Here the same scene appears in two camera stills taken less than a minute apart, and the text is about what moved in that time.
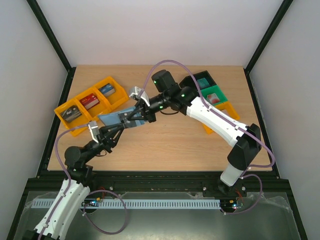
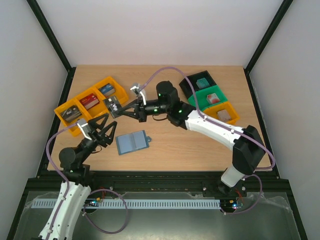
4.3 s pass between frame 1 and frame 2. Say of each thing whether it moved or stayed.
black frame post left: stayed
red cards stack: stayed
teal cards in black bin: stayed
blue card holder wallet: moved
